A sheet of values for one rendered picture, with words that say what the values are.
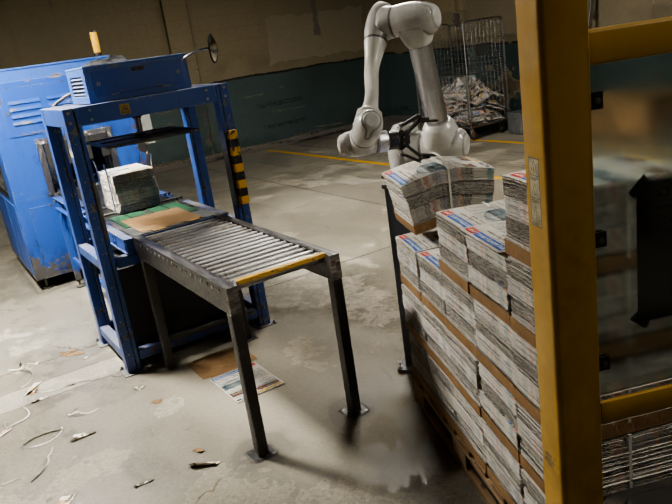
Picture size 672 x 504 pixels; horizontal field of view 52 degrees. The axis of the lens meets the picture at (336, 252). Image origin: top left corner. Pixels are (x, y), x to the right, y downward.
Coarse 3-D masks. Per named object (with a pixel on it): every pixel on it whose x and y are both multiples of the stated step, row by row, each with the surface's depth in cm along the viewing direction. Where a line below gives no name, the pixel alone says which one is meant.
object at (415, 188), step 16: (384, 176) 299; (400, 176) 287; (416, 176) 280; (432, 176) 277; (400, 192) 279; (416, 192) 277; (432, 192) 279; (400, 208) 295; (416, 208) 280; (432, 208) 281; (416, 224) 282
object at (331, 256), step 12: (216, 216) 410; (228, 216) 405; (252, 228) 369; (264, 228) 365; (288, 240) 336; (300, 240) 333; (324, 252) 308; (336, 252) 306; (324, 264) 309; (336, 264) 305; (324, 276) 312; (336, 276) 307
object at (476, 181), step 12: (444, 156) 305; (456, 156) 305; (468, 168) 279; (480, 168) 280; (492, 168) 281; (468, 180) 281; (480, 180) 282; (492, 180) 283; (468, 192) 282; (480, 192) 283; (492, 192) 284; (468, 204) 284
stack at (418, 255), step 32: (416, 256) 283; (416, 288) 292; (448, 288) 249; (416, 320) 301; (448, 320) 257; (480, 320) 224; (416, 352) 315; (448, 352) 262; (512, 352) 202; (416, 384) 324; (448, 384) 272; (480, 384) 237; (512, 416) 212; (480, 448) 249; (480, 480) 263; (512, 480) 220
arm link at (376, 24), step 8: (376, 8) 292; (384, 8) 290; (368, 16) 294; (376, 16) 291; (384, 16) 288; (368, 24) 292; (376, 24) 289; (384, 24) 288; (368, 32) 291; (376, 32) 289; (384, 32) 290
